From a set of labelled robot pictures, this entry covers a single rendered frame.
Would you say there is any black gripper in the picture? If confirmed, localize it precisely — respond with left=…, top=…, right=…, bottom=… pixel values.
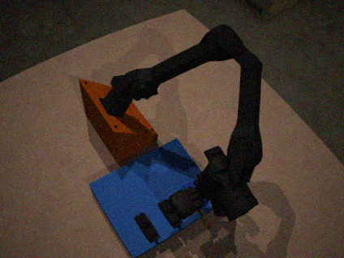
left=168, top=171, right=221, bottom=220

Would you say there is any blue flat panel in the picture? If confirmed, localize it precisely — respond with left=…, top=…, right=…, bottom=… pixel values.
left=89, top=138, right=203, bottom=258

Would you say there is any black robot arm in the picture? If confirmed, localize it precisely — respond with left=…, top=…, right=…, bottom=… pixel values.
left=99, top=24, right=263, bottom=222

